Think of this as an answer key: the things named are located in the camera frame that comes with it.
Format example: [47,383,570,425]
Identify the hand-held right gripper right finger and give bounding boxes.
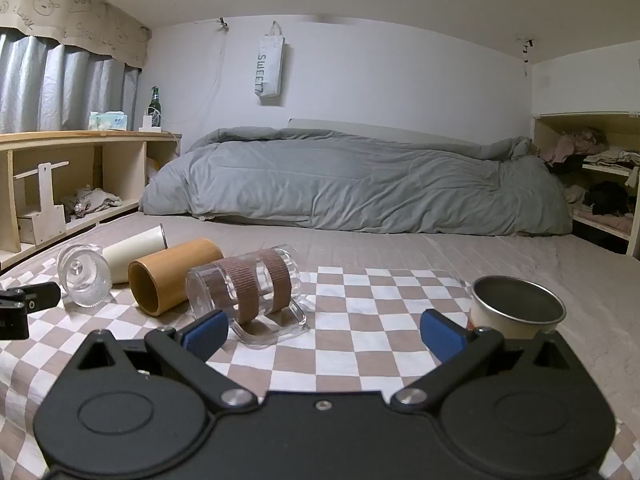
[389,309,571,408]

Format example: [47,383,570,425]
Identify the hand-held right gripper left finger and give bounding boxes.
[72,309,261,408]

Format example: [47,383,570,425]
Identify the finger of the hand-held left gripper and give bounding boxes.
[0,282,62,314]

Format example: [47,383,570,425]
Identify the clear glass mug brown bands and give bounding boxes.
[186,243,309,349]

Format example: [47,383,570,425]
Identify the clear ribbed glass cup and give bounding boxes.
[56,243,114,310]

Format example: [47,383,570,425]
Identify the metal cup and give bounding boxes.
[468,275,568,344]

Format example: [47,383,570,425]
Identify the bamboo cup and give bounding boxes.
[128,237,225,317]

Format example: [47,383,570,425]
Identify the cream white cup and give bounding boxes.
[101,224,169,286]

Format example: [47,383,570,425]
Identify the brown white checkered cloth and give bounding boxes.
[0,249,624,480]

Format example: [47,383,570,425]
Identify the crumpled beige clothes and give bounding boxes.
[62,186,124,220]

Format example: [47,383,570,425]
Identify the long wooden shelf unit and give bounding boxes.
[0,129,184,272]

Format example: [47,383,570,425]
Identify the grey duvet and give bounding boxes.
[138,127,574,237]

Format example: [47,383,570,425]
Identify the tissue box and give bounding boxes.
[88,111,129,132]

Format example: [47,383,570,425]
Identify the folded pink cloth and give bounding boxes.
[574,209,634,234]

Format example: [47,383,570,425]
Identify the grey curtain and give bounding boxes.
[0,27,143,135]

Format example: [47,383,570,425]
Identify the black clothes pile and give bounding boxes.
[582,179,634,216]

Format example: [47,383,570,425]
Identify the green glass bottle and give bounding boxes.
[148,86,165,129]

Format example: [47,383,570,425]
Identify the pink clothes pile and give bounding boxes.
[539,128,609,166]

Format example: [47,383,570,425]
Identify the tall wooden shelf unit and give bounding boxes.
[530,109,640,257]

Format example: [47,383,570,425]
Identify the folded cream clothes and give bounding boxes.
[582,147,640,167]

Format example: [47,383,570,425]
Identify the white hanging bag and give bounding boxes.
[253,20,286,99]

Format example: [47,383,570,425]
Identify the beige doodle curtain valance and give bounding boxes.
[0,0,151,69]

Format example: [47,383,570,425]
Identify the wooden paddle frame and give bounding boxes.
[12,161,71,247]

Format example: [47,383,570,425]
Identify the white wall cable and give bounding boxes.
[164,20,227,125]

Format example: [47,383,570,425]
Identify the striped cord on hook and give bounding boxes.
[517,34,536,77]

